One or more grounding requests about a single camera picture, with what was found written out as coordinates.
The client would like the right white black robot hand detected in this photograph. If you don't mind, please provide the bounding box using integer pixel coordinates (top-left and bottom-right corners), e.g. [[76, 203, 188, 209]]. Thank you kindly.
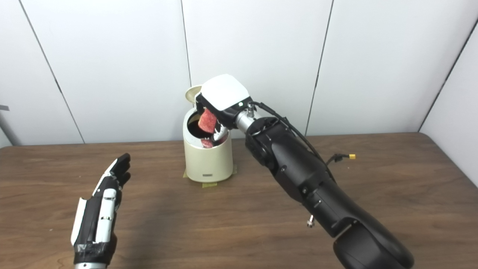
[[194, 74, 251, 144]]

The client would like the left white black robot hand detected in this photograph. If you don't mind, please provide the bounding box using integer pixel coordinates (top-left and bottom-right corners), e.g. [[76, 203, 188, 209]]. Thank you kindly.
[[71, 153, 132, 264]]

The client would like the cream round bin lid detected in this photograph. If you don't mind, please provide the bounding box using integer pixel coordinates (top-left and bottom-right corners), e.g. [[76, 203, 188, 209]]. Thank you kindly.
[[185, 85, 204, 104]]

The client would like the red apple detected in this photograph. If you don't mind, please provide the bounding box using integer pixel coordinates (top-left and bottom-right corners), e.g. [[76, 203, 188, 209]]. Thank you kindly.
[[198, 109, 218, 134]]

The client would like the cream-colored bin body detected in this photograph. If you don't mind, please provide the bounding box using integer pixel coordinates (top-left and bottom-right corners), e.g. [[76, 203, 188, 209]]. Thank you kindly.
[[183, 106, 234, 183]]

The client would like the black cable yellow connector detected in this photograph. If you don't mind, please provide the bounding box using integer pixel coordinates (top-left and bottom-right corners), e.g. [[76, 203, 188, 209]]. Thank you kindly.
[[326, 153, 356, 167]]

